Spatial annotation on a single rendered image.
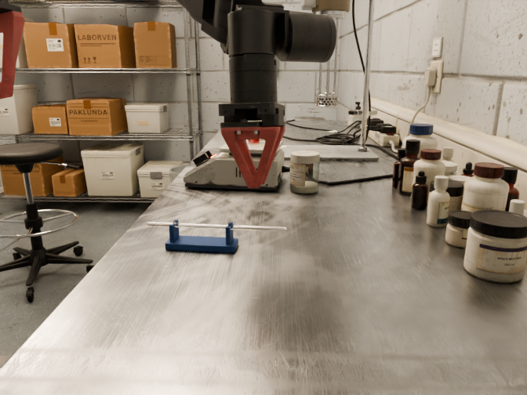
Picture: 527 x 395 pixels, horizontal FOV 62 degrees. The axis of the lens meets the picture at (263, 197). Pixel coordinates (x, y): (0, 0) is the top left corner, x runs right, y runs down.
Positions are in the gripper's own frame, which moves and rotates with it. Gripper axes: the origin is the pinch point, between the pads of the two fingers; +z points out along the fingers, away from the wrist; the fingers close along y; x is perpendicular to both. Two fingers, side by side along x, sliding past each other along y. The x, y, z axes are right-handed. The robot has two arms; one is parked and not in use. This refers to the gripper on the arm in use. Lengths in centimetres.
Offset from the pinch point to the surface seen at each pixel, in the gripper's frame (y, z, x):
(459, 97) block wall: 62, -12, -39
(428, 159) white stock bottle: 30.3, 0.2, -26.5
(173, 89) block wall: 265, -35, 108
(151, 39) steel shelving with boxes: 225, -63, 106
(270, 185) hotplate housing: 34.5, 5.4, 3.3
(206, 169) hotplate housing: 34.2, 2.0, 16.6
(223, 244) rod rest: 3.8, 9.6, 5.5
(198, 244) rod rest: 3.5, 9.4, 9.1
